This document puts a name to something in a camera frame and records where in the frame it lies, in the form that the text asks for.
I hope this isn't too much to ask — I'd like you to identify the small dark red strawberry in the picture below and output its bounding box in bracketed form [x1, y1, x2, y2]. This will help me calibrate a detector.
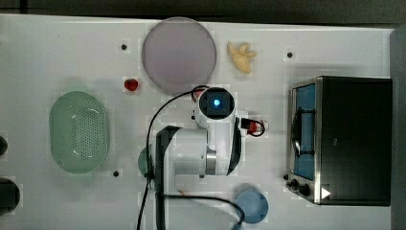
[124, 79, 139, 92]

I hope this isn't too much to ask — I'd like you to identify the black oven door handle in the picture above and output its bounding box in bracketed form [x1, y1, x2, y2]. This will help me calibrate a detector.
[290, 107, 316, 157]

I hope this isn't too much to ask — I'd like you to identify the yellow toy banana bunch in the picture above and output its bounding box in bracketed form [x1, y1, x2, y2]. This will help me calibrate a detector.
[227, 42, 257, 74]

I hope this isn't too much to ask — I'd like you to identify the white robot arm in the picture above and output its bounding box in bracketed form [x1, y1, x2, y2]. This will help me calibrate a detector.
[152, 86, 242, 230]

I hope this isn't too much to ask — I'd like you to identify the green cup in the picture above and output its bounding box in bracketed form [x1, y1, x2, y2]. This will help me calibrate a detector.
[138, 148, 148, 177]

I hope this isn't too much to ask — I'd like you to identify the red ketchup bottle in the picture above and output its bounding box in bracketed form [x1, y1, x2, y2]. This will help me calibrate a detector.
[241, 118, 269, 137]

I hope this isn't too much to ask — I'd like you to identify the green perforated colander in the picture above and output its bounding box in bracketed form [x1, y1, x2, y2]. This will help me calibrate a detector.
[49, 91, 110, 173]

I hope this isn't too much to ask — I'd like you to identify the blue bowl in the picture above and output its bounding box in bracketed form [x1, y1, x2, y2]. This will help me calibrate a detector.
[237, 189, 269, 224]

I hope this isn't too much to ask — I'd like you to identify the round purple plate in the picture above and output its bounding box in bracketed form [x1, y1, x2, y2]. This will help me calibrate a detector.
[142, 17, 216, 95]

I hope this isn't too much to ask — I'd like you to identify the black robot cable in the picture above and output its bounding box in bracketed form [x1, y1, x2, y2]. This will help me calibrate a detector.
[136, 85, 246, 230]

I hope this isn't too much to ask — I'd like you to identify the black toaster oven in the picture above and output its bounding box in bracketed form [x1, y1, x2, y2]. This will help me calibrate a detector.
[283, 76, 393, 207]

